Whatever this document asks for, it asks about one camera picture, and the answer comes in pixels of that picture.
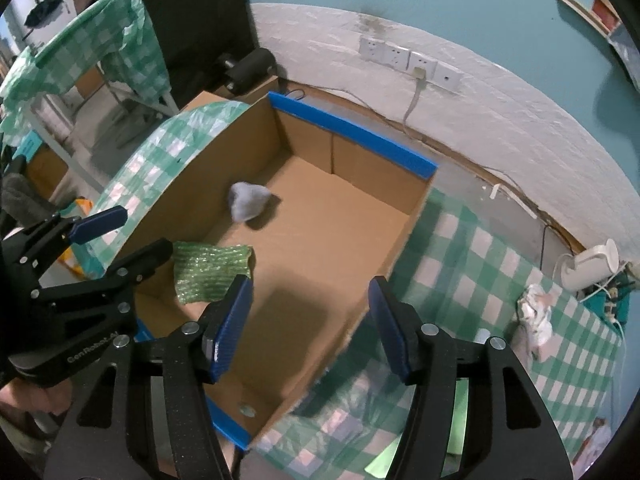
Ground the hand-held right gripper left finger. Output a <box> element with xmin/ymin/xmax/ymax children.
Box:
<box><xmin>44</xmin><ymin>275</ymin><xmax>253</xmax><ymax>480</ymax></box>

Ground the white power cable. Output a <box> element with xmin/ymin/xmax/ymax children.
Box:
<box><xmin>402</xmin><ymin>67</ymin><xmax>429</xmax><ymax>128</ymax></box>

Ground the white plastic bag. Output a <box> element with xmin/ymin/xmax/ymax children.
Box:
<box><xmin>515</xmin><ymin>284</ymin><xmax>555</xmax><ymax>362</ymax></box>

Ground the black cloth backdrop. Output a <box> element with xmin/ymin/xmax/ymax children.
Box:
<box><xmin>75</xmin><ymin>0</ymin><xmax>258</xmax><ymax>106</ymax></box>

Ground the green mesh cloth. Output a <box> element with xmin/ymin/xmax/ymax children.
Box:
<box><xmin>171</xmin><ymin>241</ymin><xmax>253</xmax><ymax>306</ymax></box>

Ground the person's left hand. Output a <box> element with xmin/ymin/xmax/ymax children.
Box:
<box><xmin>0</xmin><ymin>382</ymin><xmax>76</xmax><ymax>417</ymax></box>

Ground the black cylindrical device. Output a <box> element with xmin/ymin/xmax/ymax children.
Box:
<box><xmin>222</xmin><ymin>49</ymin><xmax>277</xmax><ymax>95</ymax></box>

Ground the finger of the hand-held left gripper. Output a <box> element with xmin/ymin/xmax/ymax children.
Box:
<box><xmin>31</xmin><ymin>238</ymin><xmax>174</xmax><ymax>313</ymax></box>
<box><xmin>0</xmin><ymin>207</ymin><xmax>129</xmax><ymax>291</ymax></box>

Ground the black umbrella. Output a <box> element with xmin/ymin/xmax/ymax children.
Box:
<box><xmin>24</xmin><ymin>0</ymin><xmax>65</xmax><ymax>28</ymax></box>

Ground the small brown cardboard box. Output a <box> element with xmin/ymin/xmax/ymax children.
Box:
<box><xmin>180</xmin><ymin>76</ymin><xmax>281</xmax><ymax>112</ymax></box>

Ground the large cardboard box blue tape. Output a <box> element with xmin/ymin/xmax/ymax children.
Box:
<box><xmin>107</xmin><ymin>91</ymin><xmax>439</xmax><ymax>451</ymax></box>

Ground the white cable bundle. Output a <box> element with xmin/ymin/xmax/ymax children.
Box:
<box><xmin>582</xmin><ymin>265</ymin><xmax>640</xmax><ymax>333</ymax></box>

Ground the white electric kettle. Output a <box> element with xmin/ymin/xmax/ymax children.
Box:
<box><xmin>555</xmin><ymin>238</ymin><xmax>621</xmax><ymax>293</ymax></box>

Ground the grey metal table frame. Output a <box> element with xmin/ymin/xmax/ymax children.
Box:
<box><xmin>20</xmin><ymin>60</ymin><xmax>177</xmax><ymax>196</ymax></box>

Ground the thin wall cable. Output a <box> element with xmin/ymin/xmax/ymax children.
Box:
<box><xmin>320</xmin><ymin>87</ymin><xmax>587</xmax><ymax>252</ymax></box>

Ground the grey balled sock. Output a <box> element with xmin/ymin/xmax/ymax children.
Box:
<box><xmin>229</xmin><ymin>181</ymin><xmax>272</xmax><ymax>224</ymax></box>

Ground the wooden wall shelf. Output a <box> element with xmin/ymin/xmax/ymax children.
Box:
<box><xmin>554</xmin><ymin>0</ymin><xmax>623</xmax><ymax>38</ymax></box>

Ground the white wall outlet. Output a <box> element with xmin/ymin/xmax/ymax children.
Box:
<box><xmin>384</xmin><ymin>42</ymin><xmax>412</xmax><ymax>70</ymax></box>
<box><xmin>434</xmin><ymin>62</ymin><xmax>463</xmax><ymax>93</ymax></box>
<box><xmin>359</xmin><ymin>35</ymin><xmax>386</xmax><ymax>62</ymax></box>
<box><xmin>409</xmin><ymin>51</ymin><xmax>438</xmax><ymax>81</ymax></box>

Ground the dark grey fuzzy cloth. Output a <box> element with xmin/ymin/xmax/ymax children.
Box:
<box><xmin>0</xmin><ymin>172</ymin><xmax>57</xmax><ymax>222</ymax></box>

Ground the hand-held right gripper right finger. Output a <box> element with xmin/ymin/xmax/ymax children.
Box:
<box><xmin>368</xmin><ymin>276</ymin><xmax>573</xmax><ymax>480</ymax></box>

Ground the printed paper packet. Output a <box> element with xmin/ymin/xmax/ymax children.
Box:
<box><xmin>574</xmin><ymin>417</ymin><xmax>614</xmax><ymax>467</ymax></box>

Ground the orange yellow bag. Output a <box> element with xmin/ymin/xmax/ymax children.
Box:
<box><xmin>59</xmin><ymin>199</ymin><xmax>97</xmax><ymax>277</ymax></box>

